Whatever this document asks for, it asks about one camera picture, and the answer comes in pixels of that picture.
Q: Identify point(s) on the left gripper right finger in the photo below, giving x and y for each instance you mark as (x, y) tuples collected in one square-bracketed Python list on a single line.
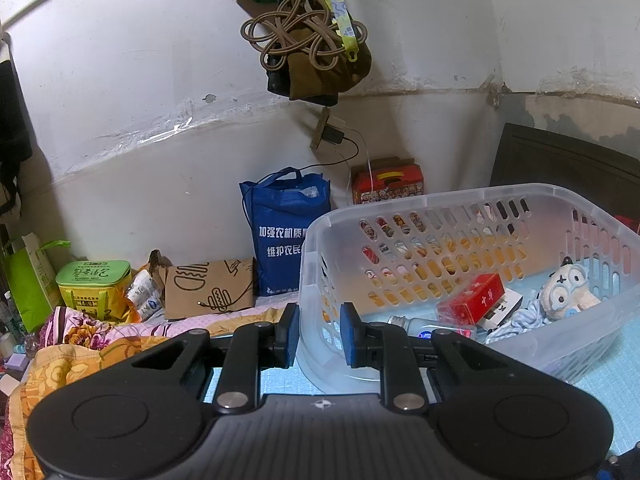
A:
[(387, 349)]

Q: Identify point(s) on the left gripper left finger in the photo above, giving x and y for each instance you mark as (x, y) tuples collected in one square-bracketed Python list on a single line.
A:
[(254, 348)]

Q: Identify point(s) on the clear plastic bottle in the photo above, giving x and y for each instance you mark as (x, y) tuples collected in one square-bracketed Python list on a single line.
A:
[(423, 328)]

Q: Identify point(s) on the red cigarette pack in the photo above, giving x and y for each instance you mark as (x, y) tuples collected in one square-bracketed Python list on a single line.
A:
[(473, 301)]

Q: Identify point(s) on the white Kent cigarette pack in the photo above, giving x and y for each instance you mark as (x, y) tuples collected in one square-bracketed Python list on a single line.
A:
[(501, 311)]

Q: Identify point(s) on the blue white cloth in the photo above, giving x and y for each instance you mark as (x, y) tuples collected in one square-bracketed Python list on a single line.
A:
[(521, 321)]

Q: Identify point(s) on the translucent plastic basket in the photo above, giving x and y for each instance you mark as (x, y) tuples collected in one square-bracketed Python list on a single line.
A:
[(405, 257)]

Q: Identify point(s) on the white plush toy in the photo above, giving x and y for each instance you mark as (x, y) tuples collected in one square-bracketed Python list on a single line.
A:
[(567, 292)]

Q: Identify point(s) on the brown paper bag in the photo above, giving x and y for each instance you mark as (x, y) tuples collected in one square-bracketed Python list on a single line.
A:
[(214, 287)]

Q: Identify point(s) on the white tubes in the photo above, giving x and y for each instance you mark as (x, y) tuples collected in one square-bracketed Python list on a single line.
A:
[(143, 296)]

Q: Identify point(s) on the blue non-woven bag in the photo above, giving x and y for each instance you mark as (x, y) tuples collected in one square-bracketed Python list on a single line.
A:
[(279, 210)]

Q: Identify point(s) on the green lidded yellow box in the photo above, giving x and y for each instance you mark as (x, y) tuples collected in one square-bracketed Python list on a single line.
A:
[(96, 288)]

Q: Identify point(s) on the red gift box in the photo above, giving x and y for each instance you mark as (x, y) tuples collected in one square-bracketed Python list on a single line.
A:
[(386, 179)]

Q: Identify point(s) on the orange floral blanket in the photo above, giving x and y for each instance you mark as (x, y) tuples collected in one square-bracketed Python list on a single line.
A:
[(128, 411)]

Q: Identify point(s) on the green paper bag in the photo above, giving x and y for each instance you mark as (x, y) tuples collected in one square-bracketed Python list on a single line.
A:
[(31, 280)]

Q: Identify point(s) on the blue foam mat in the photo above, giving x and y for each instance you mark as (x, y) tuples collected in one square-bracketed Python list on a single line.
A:
[(613, 381)]

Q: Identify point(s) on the brown hanging bag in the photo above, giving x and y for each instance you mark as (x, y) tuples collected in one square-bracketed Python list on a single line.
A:
[(308, 75)]

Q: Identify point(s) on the dark wooden headboard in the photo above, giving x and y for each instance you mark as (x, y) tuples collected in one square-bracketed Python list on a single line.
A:
[(607, 178)]

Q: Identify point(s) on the hanging dark clothes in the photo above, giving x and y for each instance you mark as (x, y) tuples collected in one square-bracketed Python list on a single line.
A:
[(15, 133)]

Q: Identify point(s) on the black charger with cable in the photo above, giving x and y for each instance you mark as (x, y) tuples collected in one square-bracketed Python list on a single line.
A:
[(325, 131)]

